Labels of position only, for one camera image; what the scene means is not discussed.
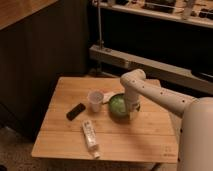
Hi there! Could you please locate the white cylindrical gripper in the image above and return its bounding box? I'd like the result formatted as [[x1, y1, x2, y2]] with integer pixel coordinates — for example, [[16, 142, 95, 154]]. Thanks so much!
[[124, 88, 140, 119]]

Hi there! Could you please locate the green ceramic bowl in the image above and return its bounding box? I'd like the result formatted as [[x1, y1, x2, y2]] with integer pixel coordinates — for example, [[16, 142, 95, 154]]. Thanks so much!
[[108, 93, 130, 119]]

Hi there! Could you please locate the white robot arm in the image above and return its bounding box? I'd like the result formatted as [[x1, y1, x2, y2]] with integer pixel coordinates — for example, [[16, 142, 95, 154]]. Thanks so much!
[[120, 69, 213, 171]]

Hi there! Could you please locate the clear plastic cup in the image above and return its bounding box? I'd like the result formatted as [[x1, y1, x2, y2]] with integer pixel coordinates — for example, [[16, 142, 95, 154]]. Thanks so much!
[[87, 90, 104, 113]]

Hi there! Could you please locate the wooden square table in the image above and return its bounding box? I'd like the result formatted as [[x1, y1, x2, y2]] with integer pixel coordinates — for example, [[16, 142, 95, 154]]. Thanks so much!
[[32, 77, 178, 163]]

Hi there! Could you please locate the white tube with cap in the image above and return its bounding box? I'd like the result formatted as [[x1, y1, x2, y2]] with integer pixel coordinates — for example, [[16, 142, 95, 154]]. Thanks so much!
[[82, 120, 100, 159]]

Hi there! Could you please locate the black rectangular remote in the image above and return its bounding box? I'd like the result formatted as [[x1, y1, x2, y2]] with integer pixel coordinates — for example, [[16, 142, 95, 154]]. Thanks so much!
[[66, 103, 86, 121]]

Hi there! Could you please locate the grey metal shelf rack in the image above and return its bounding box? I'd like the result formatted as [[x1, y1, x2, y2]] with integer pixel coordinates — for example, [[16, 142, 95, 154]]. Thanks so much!
[[89, 0, 213, 94]]

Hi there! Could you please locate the dark wooden cabinet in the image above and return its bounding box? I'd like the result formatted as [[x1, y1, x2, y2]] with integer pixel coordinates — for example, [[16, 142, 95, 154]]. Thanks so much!
[[0, 0, 88, 140]]

